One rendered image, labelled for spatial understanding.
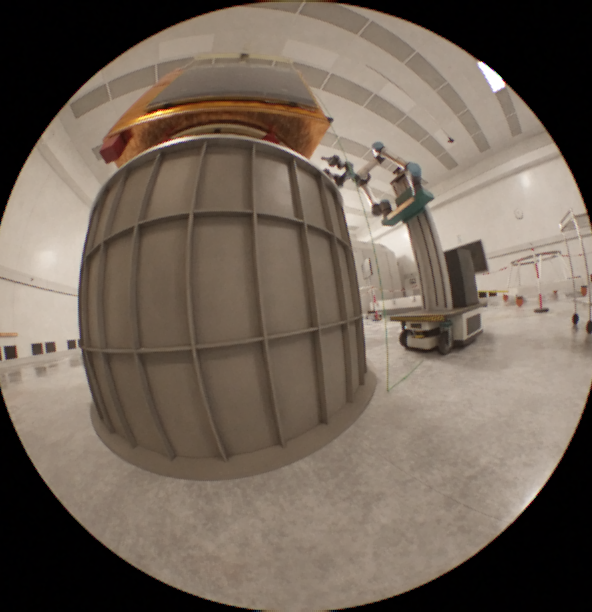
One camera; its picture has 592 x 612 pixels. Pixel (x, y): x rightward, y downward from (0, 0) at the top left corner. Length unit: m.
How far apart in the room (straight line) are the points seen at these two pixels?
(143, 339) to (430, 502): 0.84
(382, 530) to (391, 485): 0.14
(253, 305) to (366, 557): 0.67
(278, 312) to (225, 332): 0.17
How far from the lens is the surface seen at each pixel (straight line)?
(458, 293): 1.84
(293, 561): 0.47
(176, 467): 0.68
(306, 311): 0.60
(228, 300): 0.51
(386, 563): 0.47
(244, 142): 0.83
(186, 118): 1.50
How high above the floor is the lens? 0.46
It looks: 2 degrees up
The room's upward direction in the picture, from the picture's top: 7 degrees counter-clockwise
